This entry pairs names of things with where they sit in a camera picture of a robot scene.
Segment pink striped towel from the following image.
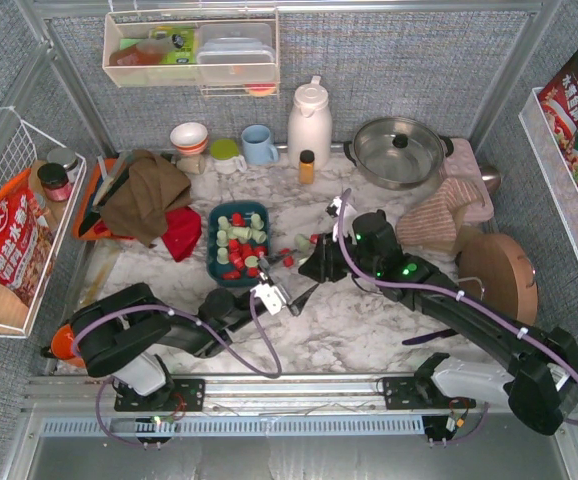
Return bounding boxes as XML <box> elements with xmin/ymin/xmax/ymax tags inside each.
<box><xmin>395</xmin><ymin>178</ymin><xmax>484</xmax><ymax>253</ymax></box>

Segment pepper grinder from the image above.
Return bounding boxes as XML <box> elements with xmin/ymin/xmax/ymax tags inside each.
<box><xmin>175</xmin><ymin>155</ymin><xmax>206</xmax><ymax>175</ymax></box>

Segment red cloth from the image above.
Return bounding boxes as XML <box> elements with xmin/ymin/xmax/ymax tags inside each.
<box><xmin>161</xmin><ymin>207</ymin><xmax>202</xmax><ymax>262</ymax></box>

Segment white thermos jug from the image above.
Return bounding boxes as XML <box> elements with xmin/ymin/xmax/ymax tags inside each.
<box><xmin>287</xmin><ymin>75</ymin><xmax>333</xmax><ymax>171</ymax></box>

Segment brown cloth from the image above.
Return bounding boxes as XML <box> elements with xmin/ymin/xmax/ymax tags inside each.
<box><xmin>100</xmin><ymin>150</ymin><xmax>191</xmax><ymax>247</ymax></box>

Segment green lid white cup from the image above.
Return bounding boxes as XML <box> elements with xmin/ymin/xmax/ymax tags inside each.
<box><xmin>210</xmin><ymin>138</ymin><xmax>247</xmax><ymax>175</ymax></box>

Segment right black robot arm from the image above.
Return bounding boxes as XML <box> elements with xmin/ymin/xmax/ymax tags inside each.
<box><xmin>299</xmin><ymin>194</ymin><xmax>578</xmax><ymax>436</ymax></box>

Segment cream wall shelf basket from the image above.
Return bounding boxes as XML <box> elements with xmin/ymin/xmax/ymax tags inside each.
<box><xmin>102</xmin><ymin>7</ymin><xmax>280</xmax><ymax>96</ymax></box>

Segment right arm mounting base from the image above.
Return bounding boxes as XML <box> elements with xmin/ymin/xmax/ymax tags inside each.
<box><xmin>376</xmin><ymin>376</ymin><xmax>476</xmax><ymax>410</ymax></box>

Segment steel pot with lid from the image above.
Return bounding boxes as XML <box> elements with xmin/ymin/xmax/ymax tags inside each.
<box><xmin>343</xmin><ymin>117</ymin><xmax>454</xmax><ymax>191</ymax></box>

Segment orange snack bag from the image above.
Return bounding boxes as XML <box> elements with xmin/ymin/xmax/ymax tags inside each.
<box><xmin>0</xmin><ymin>168</ymin><xmax>53</xmax><ymax>307</ymax></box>

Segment orange tray with knives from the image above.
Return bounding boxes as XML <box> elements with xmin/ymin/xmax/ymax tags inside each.
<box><xmin>71</xmin><ymin>157</ymin><xmax>135</xmax><ymax>242</ymax></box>

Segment blue mug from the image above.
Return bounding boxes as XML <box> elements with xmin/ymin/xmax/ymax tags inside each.
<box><xmin>241</xmin><ymin>125</ymin><xmax>279</xmax><ymax>166</ymax></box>

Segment clear plastic containers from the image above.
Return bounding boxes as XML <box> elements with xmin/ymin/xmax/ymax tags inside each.
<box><xmin>195</xmin><ymin>22</ymin><xmax>276</xmax><ymax>85</ymax></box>

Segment right white wall basket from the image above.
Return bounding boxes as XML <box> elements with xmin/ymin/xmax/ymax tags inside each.
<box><xmin>518</xmin><ymin>87</ymin><xmax>578</xmax><ymax>262</ymax></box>

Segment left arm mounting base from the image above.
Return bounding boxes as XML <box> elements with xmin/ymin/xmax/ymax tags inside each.
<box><xmin>114</xmin><ymin>378</ymin><xmax>206</xmax><ymax>413</ymax></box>

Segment pink egg tray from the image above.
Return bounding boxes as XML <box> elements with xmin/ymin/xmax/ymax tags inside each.
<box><xmin>440</xmin><ymin>138</ymin><xmax>494</xmax><ymax>225</ymax></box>

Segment white striped bowl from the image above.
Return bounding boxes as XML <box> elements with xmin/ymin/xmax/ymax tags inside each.
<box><xmin>169</xmin><ymin>122</ymin><xmax>208</xmax><ymax>156</ymax></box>

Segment orange plastic cup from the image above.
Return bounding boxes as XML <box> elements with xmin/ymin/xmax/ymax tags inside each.
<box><xmin>40</xmin><ymin>324</ymin><xmax>85</xmax><ymax>368</ymax></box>

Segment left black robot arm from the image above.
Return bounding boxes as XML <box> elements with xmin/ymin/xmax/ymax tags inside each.
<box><xmin>69</xmin><ymin>254</ymin><xmax>318</xmax><ymax>398</ymax></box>

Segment left wire basket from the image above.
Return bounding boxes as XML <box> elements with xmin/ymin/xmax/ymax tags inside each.
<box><xmin>0</xmin><ymin>106</ymin><xmax>88</xmax><ymax>338</ymax></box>

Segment green coffee capsule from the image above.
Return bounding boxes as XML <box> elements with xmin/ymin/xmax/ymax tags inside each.
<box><xmin>218</xmin><ymin>216</ymin><xmax>231</xmax><ymax>230</ymax></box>
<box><xmin>216</xmin><ymin>247</ymin><xmax>230</xmax><ymax>265</ymax></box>
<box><xmin>250</xmin><ymin>213</ymin><xmax>264</xmax><ymax>230</ymax></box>
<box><xmin>294</xmin><ymin>234</ymin><xmax>311</xmax><ymax>252</ymax></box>

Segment orange spice bottle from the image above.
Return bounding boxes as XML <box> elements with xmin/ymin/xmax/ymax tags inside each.
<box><xmin>298</xmin><ymin>150</ymin><xmax>315</xmax><ymax>185</ymax></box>

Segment round wooden board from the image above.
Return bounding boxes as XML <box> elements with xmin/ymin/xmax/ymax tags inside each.
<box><xmin>458</xmin><ymin>233</ymin><xmax>538</xmax><ymax>326</ymax></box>

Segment teal storage basket tray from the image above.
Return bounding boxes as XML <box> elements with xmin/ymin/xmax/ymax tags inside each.
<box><xmin>206</xmin><ymin>201</ymin><xmax>271</xmax><ymax>289</ymax></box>

